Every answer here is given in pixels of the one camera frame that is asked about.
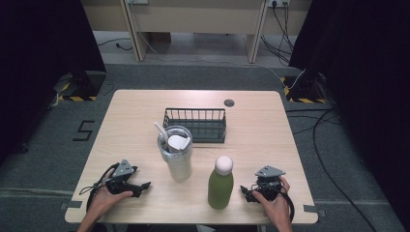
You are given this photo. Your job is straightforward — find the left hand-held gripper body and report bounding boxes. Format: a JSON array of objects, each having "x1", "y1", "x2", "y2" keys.
[{"x1": 105, "y1": 159, "x2": 143, "y2": 195}]

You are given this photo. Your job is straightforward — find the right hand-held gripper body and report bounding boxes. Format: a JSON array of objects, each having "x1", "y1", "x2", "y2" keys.
[{"x1": 254, "y1": 164, "x2": 286, "y2": 201}]

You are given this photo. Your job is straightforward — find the green bottle with white cap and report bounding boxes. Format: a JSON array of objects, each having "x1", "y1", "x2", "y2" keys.
[{"x1": 207, "y1": 155, "x2": 235, "y2": 211}]

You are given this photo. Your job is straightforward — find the white tumbler with straw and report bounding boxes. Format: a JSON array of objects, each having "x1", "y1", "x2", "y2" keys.
[{"x1": 153, "y1": 121, "x2": 193, "y2": 183}]

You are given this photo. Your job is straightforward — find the dark wire basket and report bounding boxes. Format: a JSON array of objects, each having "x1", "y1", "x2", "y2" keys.
[{"x1": 162, "y1": 107, "x2": 227, "y2": 144}]

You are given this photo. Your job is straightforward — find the person's right hand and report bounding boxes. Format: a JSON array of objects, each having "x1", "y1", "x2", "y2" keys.
[{"x1": 251, "y1": 176, "x2": 291, "y2": 223}]

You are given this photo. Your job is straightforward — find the person's left hand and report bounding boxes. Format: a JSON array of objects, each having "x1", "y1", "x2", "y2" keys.
[{"x1": 93, "y1": 170, "x2": 133, "y2": 217}]

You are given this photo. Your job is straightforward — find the black tape floor mark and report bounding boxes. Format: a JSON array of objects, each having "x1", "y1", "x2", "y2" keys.
[{"x1": 72, "y1": 120, "x2": 96, "y2": 142}]

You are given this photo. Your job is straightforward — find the grey tape strip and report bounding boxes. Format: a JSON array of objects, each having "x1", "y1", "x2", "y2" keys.
[
  {"x1": 59, "y1": 200, "x2": 83, "y2": 211},
  {"x1": 303, "y1": 204, "x2": 327, "y2": 218}
]

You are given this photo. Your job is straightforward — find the black stand base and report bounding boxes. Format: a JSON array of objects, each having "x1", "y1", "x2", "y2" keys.
[
  {"x1": 279, "y1": 74, "x2": 327, "y2": 104},
  {"x1": 52, "y1": 71, "x2": 107, "y2": 102}
]

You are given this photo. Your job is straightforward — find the black curtain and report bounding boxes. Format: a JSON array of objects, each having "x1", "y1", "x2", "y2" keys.
[
  {"x1": 288, "y1": 0, "x2": 410, "y2": 223},
  {"x1": 0, "y1": 0, "x2": 107, "y2": 163}
]

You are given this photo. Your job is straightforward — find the beige desk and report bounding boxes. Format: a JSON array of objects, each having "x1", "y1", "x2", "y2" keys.
[{"x1": 80, "y1": 0, "x2": 313, "y2": 64}]

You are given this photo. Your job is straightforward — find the left hand-held gripper cable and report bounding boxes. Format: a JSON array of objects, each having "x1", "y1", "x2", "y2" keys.
[{"x1": 78, "y1": 162, "x2": 121, "y2": 212}]

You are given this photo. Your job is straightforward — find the hand-held gripper cable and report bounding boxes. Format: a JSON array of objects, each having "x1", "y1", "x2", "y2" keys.
[
  {"x1": 78, "y1": 162, "x2": 121, "y2": 212},
  {"x1": 276, "y1": 184, "x2": 296, "y2": 223}
]

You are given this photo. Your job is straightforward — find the right hand-held gripper cable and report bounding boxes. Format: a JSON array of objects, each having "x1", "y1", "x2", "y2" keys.
[{"x1": 276, "y1": 184, "x2": 296, "y2": 223}]

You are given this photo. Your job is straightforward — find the long black floor cable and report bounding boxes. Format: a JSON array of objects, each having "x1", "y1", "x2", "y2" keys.
[{"x1": 284, "y1": 107, "x2": 379, "y2": 232}]

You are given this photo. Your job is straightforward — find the bundle of black cables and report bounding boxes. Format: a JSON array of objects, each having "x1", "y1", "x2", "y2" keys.
[{"x1": 260, "y1": 2, "x2": 295, "y2": 68}]

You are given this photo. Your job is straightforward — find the short black floor cable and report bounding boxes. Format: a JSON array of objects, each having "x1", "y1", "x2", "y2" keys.
[{"x1": 97, "y1": 37, "x2": 133, "y2": 52}]

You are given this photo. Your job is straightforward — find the thin white cable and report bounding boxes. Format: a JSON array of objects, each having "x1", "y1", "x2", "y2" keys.
[{"x1": 130, "y1": 3, "x2": 307, "y2": 91}]

